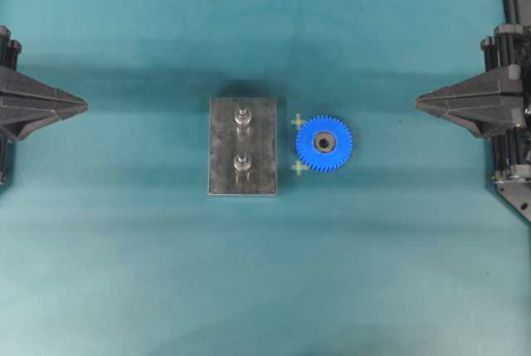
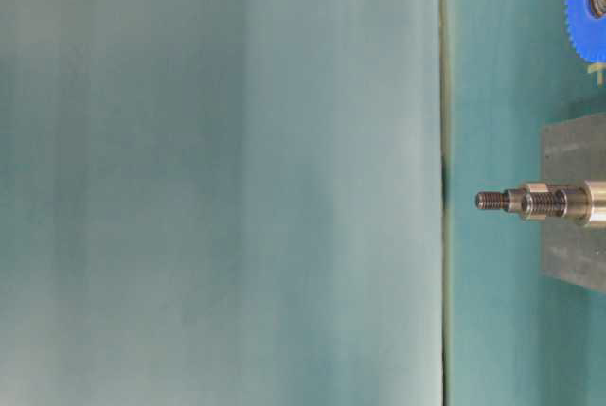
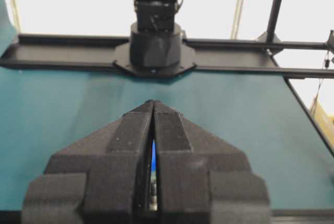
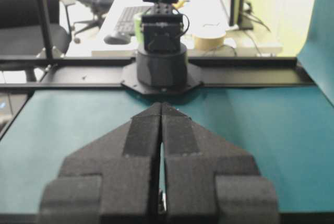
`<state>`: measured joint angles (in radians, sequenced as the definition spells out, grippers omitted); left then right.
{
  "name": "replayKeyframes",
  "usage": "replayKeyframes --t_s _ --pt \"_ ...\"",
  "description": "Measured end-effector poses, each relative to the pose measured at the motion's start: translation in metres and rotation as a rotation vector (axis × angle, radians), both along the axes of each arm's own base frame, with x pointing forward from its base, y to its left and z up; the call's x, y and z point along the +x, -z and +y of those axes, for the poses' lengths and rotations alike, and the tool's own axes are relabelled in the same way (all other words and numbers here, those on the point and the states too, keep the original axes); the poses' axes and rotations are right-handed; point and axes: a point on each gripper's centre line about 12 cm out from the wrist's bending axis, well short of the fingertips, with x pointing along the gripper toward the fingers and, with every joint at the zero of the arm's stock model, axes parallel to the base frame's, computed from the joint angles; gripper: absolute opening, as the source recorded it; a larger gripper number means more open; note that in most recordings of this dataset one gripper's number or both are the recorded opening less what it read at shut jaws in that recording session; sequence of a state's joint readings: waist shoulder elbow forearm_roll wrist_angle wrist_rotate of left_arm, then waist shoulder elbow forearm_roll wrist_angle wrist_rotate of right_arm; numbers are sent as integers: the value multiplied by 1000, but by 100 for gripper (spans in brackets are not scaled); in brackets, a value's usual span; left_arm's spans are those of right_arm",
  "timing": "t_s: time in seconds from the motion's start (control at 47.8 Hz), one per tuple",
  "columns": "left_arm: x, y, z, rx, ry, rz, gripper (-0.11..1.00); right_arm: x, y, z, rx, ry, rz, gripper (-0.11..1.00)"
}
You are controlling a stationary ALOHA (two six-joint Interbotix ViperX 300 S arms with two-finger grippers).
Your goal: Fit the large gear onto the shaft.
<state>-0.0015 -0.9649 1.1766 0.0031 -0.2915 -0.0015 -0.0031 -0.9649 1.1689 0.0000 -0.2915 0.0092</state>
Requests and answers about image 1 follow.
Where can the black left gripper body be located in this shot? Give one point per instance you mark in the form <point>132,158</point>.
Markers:
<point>10,50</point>

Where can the lower yellow cross marker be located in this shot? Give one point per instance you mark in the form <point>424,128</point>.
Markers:
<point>298,167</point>

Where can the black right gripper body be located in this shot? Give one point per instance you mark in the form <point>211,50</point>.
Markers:
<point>510,45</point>

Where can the upper yellow cross marker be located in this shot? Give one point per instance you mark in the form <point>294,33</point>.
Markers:
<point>298,121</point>

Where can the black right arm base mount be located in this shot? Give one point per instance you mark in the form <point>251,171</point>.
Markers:
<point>517,12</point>

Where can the large blue plastic gear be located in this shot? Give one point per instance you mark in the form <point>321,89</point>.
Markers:
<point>324,143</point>

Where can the upper steel shaft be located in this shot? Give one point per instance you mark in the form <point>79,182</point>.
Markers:
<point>243,117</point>

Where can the steel shaft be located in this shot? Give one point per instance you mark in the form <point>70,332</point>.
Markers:
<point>242,163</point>
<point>243,117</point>

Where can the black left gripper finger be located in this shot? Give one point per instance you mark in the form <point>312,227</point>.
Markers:
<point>18,90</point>
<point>22,128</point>

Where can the yellow cross marker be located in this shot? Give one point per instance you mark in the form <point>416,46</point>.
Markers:
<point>298,121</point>
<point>298,167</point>

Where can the metal base plate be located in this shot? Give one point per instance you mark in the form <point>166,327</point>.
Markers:
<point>258,141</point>

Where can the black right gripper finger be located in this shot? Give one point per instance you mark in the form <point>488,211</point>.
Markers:
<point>483,117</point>
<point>500,81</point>

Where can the lower steel shaft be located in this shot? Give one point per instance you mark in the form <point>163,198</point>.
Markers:
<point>242,163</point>

